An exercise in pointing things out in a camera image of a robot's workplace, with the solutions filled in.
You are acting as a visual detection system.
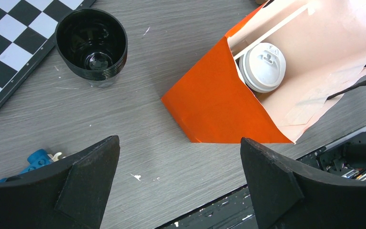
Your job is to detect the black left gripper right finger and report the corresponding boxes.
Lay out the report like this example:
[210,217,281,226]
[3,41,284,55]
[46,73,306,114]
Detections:
[240,138,366,229]

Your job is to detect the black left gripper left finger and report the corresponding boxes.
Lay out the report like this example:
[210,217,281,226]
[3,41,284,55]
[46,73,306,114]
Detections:
[0,135,120,229]

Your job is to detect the white plastic cup lid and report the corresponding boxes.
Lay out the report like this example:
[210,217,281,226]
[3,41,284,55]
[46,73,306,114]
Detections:
[238,42,286,94]

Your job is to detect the orange paper bag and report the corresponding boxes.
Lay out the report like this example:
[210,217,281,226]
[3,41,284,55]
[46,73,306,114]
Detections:
[162,0,366,144]

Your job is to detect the blue red toy car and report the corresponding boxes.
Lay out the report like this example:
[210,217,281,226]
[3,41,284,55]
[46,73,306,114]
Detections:
[0,149,67,184]

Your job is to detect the black cup stack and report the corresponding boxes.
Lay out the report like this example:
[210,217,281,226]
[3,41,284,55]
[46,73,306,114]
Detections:
[55,8,128,88]

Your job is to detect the black white chessboard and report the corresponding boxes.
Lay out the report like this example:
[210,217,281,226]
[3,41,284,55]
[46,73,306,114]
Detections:
[0,0,94,108]

